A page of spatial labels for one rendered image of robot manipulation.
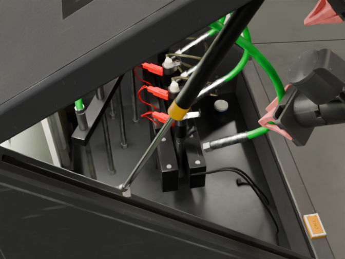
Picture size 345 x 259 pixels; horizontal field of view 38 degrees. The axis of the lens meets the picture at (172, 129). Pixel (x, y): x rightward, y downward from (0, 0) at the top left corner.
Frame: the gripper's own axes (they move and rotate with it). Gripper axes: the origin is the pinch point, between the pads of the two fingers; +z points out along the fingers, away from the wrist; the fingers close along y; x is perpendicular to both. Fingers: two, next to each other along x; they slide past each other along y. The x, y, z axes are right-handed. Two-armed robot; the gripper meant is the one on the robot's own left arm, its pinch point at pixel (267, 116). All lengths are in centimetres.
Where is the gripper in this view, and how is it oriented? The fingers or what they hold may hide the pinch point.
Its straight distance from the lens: 90.3
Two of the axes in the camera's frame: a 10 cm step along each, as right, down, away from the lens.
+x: 6.9, 6.4, 3.4
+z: -5.1, 0.9, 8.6
